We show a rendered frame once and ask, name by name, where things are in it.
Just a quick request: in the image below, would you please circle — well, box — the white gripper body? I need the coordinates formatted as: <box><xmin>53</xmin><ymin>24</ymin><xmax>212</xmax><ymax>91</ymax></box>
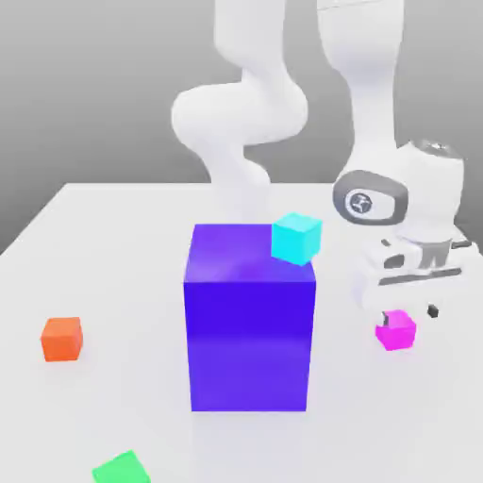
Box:
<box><xmin>350</xmin><ymin>262</ymin><xmax>477</xmax><ymax>315</ymax></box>

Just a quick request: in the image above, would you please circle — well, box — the small magenta cube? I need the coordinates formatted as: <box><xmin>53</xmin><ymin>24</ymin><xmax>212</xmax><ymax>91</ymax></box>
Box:
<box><xmin>375</xmin><ymin>308</ymin><xmax>418</xmax><ymax>353</ymax></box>

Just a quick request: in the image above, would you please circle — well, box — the small cyan cube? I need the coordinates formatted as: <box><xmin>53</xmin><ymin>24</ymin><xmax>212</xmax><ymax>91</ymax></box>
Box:
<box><xmin>270</xmin><ymin>211</ymin><xmax>324</xmax><ymax>268</ymax></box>

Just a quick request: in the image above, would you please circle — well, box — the small green cube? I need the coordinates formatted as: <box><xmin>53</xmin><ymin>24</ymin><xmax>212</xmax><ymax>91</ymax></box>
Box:
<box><xmin>91</xmin><ymin>449</ymin><xmax>152</xmax><ymax>483</ymax></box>

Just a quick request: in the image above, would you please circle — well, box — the small orange cube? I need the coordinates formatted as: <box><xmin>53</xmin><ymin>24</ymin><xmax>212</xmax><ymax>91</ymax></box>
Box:
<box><xmin>40</xmin><ymin>316</ymin><xmax>84</xmax><ymax>363</ymax></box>

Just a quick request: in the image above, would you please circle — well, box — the large purple box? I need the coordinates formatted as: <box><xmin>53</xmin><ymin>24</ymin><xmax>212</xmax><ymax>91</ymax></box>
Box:
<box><xmin>183</xmin><ymin>223</ymin><xmax>317</xmax><ymax>413</ymax></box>

